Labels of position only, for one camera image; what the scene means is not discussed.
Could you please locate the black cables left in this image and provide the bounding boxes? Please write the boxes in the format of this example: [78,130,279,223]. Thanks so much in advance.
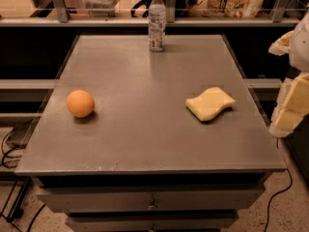
[0,118,46,232]

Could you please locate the clear plastic container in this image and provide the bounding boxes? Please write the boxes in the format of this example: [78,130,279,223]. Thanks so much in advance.
[83,0,120,17]

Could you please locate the colourful snack bag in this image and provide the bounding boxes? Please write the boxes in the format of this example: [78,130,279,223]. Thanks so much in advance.
[204,0,264,18]

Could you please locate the yellow wavy sponge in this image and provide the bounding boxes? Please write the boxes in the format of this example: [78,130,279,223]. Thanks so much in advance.
[185,87,236,122]

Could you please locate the grey drawer cabinet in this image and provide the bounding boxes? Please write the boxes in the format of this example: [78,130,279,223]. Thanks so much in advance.
[16,35,285,232]

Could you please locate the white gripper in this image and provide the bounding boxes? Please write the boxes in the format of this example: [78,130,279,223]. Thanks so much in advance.
[268,14,309,138]

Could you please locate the clear plastic water bottle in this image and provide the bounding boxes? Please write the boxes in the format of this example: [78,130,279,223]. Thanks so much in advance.
[148,0,166,51]

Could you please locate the orange ball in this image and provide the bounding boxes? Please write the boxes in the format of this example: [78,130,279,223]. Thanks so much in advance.
[66,90,95,118]

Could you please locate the black floor cable right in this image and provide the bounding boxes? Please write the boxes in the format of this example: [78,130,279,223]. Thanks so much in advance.
[263,137,294,232]

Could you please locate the metal shelf rail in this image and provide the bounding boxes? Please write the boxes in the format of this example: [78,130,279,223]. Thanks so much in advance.
[0,0,309,28]

